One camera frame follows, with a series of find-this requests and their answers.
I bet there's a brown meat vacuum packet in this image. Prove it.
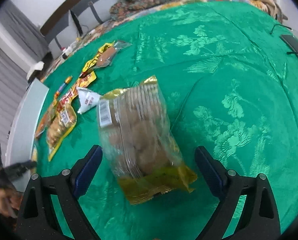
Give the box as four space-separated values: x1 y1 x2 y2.
34 99 58 139

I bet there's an orange blue sausage stick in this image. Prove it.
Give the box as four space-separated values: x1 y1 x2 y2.
54 76 72 99

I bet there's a clear bag of round cookies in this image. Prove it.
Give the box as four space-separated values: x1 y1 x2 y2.
97 76 197 205

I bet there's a person left hand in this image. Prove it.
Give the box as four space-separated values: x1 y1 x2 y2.
0 188 23 218

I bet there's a white cardboard box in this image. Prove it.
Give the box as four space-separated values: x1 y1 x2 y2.
4 77 50 193

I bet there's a yellow peanut snack packet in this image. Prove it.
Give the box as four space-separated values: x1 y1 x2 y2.
46 103 77 161

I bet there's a yellow red snack packet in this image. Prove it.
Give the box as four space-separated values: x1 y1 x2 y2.
56 71 97 113
81 42 114 74

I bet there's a white triangular snack packet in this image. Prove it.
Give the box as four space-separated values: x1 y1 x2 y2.
77 87 101 114

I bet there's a grey curtain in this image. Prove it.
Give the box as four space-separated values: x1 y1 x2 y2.
0 0 47 166

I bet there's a grey pillow far left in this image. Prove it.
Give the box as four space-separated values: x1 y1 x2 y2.
45 10 80 59

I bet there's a grey pillow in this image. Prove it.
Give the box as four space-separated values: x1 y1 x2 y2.
71 0 118 33
45 10 80 59

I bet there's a green floral bedspread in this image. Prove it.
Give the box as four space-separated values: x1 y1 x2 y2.
37 1 298 239

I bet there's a small clear meat packet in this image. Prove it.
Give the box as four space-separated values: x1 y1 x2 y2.
92 40 132 68

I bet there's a brown headboard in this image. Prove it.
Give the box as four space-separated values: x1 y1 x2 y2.
40 0 81 35

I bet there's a floral patterned garment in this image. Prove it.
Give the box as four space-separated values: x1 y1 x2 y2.
109 0 172 22

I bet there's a floral bed sheet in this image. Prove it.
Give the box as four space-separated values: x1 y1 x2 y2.
40 0 285 83

